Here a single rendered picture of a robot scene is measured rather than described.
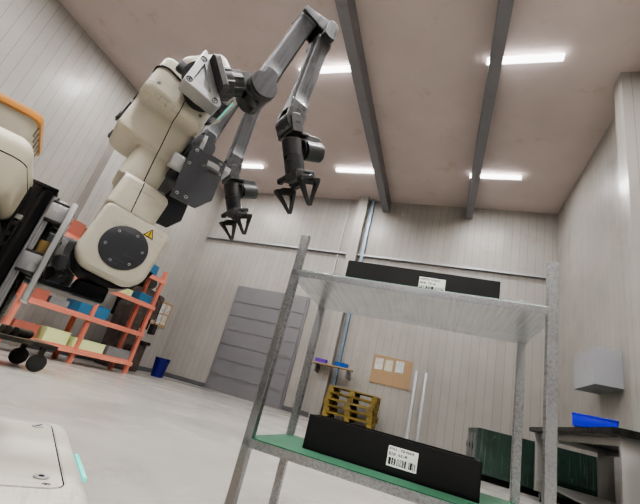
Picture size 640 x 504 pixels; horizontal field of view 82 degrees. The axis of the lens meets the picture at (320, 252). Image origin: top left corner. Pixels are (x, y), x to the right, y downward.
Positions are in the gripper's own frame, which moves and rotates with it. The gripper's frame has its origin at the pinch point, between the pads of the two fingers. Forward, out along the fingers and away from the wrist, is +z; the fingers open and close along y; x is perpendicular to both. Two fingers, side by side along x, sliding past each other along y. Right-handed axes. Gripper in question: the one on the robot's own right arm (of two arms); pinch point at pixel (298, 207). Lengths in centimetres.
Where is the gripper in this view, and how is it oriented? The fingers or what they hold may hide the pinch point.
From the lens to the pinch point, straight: 105.5
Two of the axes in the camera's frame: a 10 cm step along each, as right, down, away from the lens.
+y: -6.2, 1.6, 7.7
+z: 1.2, 9.9, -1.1
